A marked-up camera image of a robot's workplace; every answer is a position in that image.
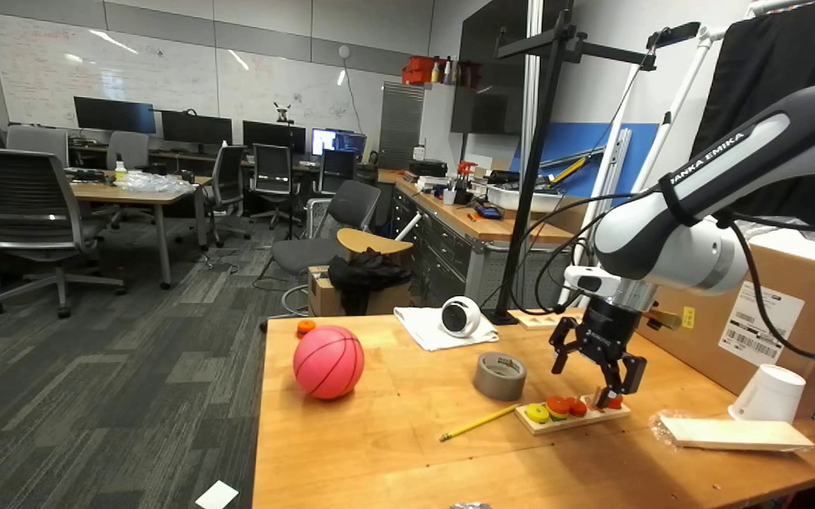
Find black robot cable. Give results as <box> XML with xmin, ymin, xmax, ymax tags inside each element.
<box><xmin>509</xmin><ymin>191</ymin><xmax>815</xmax><ymax>374</ymax></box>

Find black wall screen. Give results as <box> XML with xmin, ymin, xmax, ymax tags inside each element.
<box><xmin>449</xmin><ymin>0</ymin><xmax>529</xmax><ymax>138</ymax></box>

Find light grey office chair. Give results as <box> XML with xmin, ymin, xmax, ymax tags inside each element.
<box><xmin>105</xmin><ymin>126</ymin><xmax>153</xmax><ymax>176</ymax></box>

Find grey metal cabinet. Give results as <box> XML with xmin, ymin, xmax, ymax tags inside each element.
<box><xmin>375</xmin><ymin>80</ymin><xmax>427</xmax><ymax>172</ymax></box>

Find grey tape roll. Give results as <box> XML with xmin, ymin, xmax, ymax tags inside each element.
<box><xmin>468</xmin><ymin>351</ymin><xmax>529</xmax><ymax>403</ymax></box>

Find light wooden peg strip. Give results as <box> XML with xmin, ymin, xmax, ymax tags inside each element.
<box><xmin>505</xmin><ymin>306</ymin><xmax>566</xmax><ymax>331</ymax></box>

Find blue wall panel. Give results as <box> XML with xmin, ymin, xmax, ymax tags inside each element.
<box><xmin>518</xmin><ymin>119</ymin><xmax>661</xmax><ymax>292</ymax></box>

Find white paper cup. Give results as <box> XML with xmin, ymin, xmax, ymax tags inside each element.
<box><xmin>725</xmin><ymin>362</ymin><xmax>808</xmax><ymax>426</ymax></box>

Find black cloth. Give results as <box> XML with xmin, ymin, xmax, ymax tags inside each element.
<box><xmin>688</xmin><ymin>0</ymin><xmax>815</xmax><ymax>225</ymax></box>

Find black computer monitor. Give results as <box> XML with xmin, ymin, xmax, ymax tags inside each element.
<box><xmin>159</xmin><ymin>108</ymin><xmax>236</xmax><ymax>150</ymax></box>
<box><xmin>239</xmin><ymin>119</ymin><xmax>309</xmax><ymax>159</ymax></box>
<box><xmin>69</xmin><ymin>94</ymin><xmax>159</xmax><ymax>138</ymax></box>

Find white paper sheet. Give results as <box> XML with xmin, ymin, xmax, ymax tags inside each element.
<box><xmin>191</xmin><ymin>478</ymin><xmax>239</xmax><ymax>509</ymax></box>

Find grey padded office chair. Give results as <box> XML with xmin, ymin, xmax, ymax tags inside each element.
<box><xmin>268</xmin><ymin>176</ymin><xmax>385</xmax><ymax>286</ymax></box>

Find grey mesh office chair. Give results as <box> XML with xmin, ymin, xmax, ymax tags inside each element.
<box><xmin>0</xmin><ymin>145</ymin><xmax>130</xmax><ymax>323</ymax></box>

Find black office chair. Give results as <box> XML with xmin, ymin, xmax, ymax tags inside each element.
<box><xmin>246</xmin><ymin>138</ymin><xmax>306</xmax><ymax>238</ymax></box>
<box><xmin>207</xmin><ymin>138</ymin><xmax>251</xmax><ymax>248</ymax></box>

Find yellow pencil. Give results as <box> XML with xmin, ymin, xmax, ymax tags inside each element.
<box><xmin>436</xmin><ymin>403</ymin><xmax>521</xmax><ymax>446</ymax></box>

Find black backpack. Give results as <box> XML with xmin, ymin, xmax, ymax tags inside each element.
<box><xmin>326</xmin><ymin>247</ymin><xmax>415</xmax><ymax>316</ymax></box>

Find white tripod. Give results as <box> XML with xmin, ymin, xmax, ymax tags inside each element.
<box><xmin>555</xmin><ymin>20</ymin><xmax>726</xmax><ymax>312</ymax></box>

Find wooden desk grey legs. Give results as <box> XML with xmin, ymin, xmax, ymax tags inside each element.
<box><xmin>68</xmin><ymin>169</ymin><xmax>214</xmax><ymax>292</ymax></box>

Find monitor with blue screen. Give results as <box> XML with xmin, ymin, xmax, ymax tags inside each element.
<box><xmin>309</xmin><ymin>126</ymin><xmax>369</xmax><ymax>159</ymax></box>

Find white paper pad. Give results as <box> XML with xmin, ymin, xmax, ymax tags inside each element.
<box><xmin>391</xmin><ymin>303</ymin><xmax>500</xmax><ymax>354</ymax></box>

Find white numbered peg board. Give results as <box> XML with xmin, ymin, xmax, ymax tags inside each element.
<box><xmin>515</xmin><ymin>392</ymin><xmax>634</xmax><ymax>439</ymax></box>

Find white round webcam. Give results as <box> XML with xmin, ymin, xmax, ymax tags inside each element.
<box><xmin>437</xmin><ymin>295</ymin><xmax>485</xmax><ymax>341</ymax></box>

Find black camera stand pole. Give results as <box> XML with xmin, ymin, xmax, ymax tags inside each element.
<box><xmin>488</xmin><ymin>5</ymin><xmax>658</xmax><ymax>329</ymax></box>

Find red bag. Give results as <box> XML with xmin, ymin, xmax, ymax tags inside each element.
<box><xmin>398</xmin><ymin>54</ymin><xmax>436</xmax><ymax>91</ymax></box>

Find white plastic bin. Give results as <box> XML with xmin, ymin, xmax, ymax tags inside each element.
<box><xmin>484</xmin><ymin>180</ymin><xmax>566</xmax><ymax>217</ymax></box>

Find wooden stool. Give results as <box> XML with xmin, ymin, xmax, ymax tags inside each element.
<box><xmin>334</xmin><ymin>224</ymin><xmax>418</xmax><ymax>262</ymax></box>

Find long wooden workbench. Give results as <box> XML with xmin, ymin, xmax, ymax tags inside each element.
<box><xmin>374</xmin><ymin>167</ymin><xmax>579</xmax><ymax>312</ymax></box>

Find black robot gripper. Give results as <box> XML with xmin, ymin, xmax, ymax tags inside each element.
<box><xmin>546</xmin><ymin>295</ymin><xmax>657</xmax><ymax>411</ymax></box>

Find white plastic-wrapped foam board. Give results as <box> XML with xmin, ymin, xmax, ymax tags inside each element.
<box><xmin>654</xmin><ymin>411</ymin><xmax>815</xmax><ymax>457</ymax></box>

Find pink basketball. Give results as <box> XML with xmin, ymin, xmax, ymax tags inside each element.
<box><xmin>292</xmin><ymin>324</ymin><xmax>368</xmax><ymax>403</ymax></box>

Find white plastic packing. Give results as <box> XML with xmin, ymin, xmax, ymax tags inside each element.
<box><xmin>744</xmin><ymin>217</ymin><xmax>815</xmax><ymax>273</ymax></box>

